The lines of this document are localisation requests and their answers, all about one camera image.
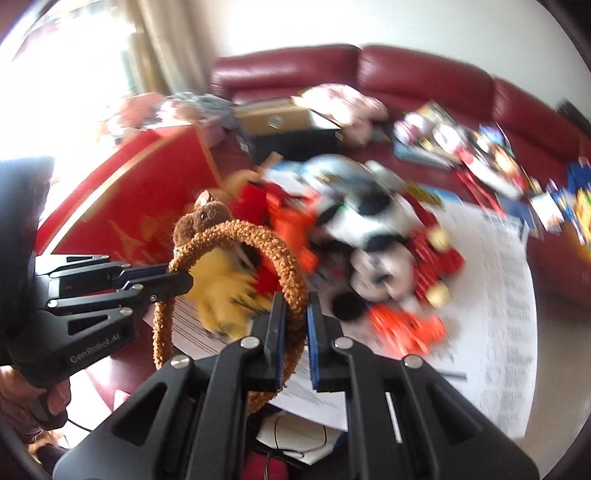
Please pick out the panda plush toy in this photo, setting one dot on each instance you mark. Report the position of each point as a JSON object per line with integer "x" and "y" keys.
{"x": 369, "y": 221}

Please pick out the pile of colourful packets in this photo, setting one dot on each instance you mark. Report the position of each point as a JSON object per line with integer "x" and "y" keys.
{"x": 485, "y": 157}

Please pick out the red cloth toy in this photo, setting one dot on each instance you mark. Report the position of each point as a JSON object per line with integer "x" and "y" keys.
{"x": 261, "y": 198}

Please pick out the brown fuzzy bear headband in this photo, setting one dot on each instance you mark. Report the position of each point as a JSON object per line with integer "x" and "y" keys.
{"x": 231, "y": 228}

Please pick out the person's left hand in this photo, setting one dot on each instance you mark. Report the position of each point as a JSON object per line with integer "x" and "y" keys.
{"x": 56, "y": 398}

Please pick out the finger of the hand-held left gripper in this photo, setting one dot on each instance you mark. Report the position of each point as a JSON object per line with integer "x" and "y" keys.
{"x": 83, "y": 267}
{"x": 171, "y": 284}

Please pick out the grey patterned cloth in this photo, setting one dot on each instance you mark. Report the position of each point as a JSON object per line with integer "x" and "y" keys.
{"x": 207, "y": 104}

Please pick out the red leather sofa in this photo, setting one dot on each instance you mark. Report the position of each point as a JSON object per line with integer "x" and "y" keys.
{"x": 415, "y": 78}

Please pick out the red and gold toy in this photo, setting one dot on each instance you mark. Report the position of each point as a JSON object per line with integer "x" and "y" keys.
{"x": 438, "y": 263}

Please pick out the brown cardboard box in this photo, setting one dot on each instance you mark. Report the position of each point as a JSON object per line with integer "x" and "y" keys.
{"x": 272, "y": 117}

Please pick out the yellow plush toy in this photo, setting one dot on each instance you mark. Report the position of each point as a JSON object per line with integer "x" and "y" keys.
{"x": 221, "y": 288}

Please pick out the orange plastic toy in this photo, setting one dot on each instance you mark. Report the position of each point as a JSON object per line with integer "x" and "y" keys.
{"x": 293, "y": 233}

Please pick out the red gift box gold trim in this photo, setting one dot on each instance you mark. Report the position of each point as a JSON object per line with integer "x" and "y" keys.
{"x": 138, "y": 194}

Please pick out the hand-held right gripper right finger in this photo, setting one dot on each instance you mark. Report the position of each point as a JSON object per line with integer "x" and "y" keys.
{"x": 313, "y": 344}

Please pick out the grey blue toy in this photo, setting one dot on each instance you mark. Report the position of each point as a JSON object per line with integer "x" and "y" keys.
{"x": 341, "y": 170}

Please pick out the beige curtain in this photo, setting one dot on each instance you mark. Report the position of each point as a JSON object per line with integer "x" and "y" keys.
{"x": 171, "y": 46}

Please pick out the orange red patterned toy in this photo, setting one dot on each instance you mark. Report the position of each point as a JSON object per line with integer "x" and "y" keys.
{"x": 406, "y": 330}

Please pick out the white printed paper sheet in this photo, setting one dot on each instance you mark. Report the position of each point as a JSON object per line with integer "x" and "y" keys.
{"x": 494, "y": 300}

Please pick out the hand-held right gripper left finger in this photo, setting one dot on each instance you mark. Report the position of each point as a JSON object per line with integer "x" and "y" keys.
{"x": 280, "y": 344}

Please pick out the pink plush cloth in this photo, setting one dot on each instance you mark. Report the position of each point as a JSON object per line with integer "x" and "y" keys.
{"x": 351, "y": 108}

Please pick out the white lined paper sheet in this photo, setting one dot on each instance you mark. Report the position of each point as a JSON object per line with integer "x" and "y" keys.
{"x": 314, "y": 401}

